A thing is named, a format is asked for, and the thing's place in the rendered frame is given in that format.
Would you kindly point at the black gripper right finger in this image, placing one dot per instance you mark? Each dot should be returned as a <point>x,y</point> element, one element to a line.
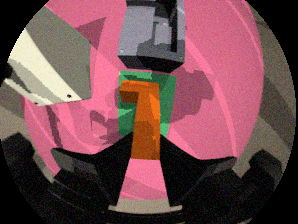
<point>182,172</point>

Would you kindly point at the orange l-shaped part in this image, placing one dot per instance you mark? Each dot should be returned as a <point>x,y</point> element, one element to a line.
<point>146,132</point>

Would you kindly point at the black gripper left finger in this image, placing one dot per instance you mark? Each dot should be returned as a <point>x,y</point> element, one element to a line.
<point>107,168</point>

